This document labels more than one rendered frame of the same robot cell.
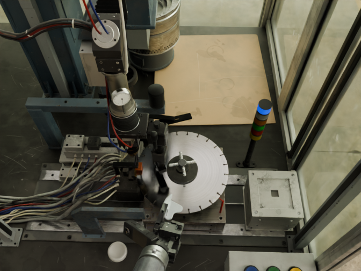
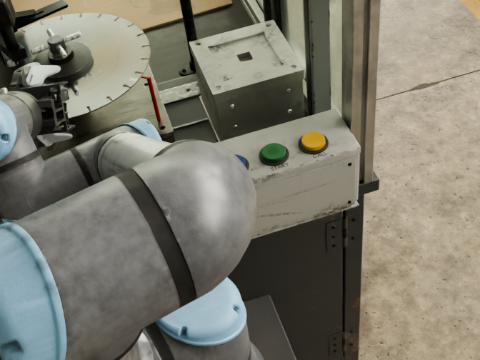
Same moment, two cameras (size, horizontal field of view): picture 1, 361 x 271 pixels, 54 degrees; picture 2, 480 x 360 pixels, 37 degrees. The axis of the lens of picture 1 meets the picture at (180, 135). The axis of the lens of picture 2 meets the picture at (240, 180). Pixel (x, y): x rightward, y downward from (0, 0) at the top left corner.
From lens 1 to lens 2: 66 cm
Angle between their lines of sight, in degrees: 13
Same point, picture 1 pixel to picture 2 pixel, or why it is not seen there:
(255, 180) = (206, 50)
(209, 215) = not seen: hidden behind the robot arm
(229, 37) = not seen: outside the picture
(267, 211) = (238, 80)
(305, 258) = (323, 118)
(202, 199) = (111, 87)
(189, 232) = not seen: hidden behind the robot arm
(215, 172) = (126, 49)
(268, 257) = (258, 137)
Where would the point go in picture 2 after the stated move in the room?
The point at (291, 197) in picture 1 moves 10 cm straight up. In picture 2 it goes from (275, 52) to (271, 8)
